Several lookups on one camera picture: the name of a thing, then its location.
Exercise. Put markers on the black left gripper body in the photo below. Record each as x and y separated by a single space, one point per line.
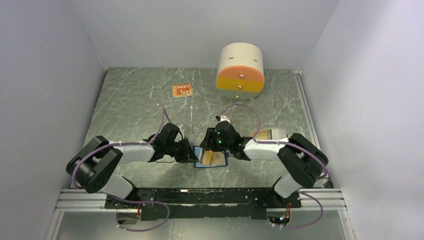
178 149

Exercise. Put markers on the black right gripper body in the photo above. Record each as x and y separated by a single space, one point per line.
220 145

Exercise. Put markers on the tan credit card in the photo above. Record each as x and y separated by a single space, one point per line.
206 157

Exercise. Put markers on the blue card holder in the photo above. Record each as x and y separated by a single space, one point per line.
198 150

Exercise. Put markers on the stack of credit cards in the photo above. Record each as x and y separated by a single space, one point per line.
278 134

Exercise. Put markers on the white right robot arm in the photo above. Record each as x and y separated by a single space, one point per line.
303 161

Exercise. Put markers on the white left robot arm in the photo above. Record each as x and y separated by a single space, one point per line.
93 168

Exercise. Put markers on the beige card tray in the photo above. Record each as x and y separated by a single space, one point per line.
264 134

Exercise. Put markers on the orange patterned card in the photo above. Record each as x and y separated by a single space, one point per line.
182 90

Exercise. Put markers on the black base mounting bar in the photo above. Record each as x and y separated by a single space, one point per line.
195 203

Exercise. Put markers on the round pastel drawer cabinet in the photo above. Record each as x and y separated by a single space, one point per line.
240 73

